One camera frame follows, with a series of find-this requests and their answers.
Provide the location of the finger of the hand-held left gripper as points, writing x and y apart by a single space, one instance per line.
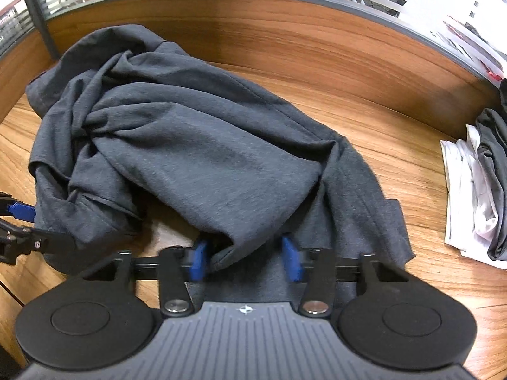
43 242
21 210

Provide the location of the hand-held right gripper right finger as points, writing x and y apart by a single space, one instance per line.
292 260

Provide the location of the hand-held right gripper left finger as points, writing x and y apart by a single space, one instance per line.
198 262

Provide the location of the dark grey pants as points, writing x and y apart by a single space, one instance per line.
198 146

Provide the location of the white folded shirt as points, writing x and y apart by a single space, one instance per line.
467 190

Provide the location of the grey folded garment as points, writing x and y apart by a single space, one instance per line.
493 158

